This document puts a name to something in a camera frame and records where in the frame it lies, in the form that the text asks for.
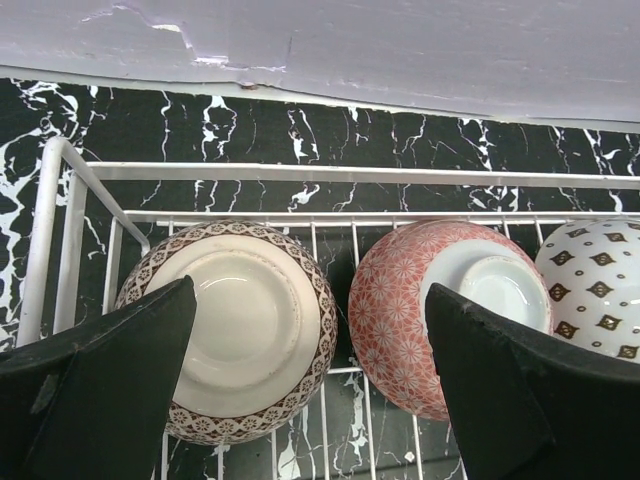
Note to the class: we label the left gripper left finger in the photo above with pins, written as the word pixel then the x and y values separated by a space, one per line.
pixel 92 402

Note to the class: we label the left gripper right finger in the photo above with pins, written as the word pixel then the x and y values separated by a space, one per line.
pixel 525 405

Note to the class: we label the pink floral bowl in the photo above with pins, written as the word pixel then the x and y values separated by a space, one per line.
pixel 386 304

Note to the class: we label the white diamond pattern bowl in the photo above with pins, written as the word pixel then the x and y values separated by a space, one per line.
pixel 591 269

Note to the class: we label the white wire dish rack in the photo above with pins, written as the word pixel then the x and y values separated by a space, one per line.
pixel 94 219

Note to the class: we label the beige patterned bowl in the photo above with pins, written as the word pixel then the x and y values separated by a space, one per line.
pixel 264 333

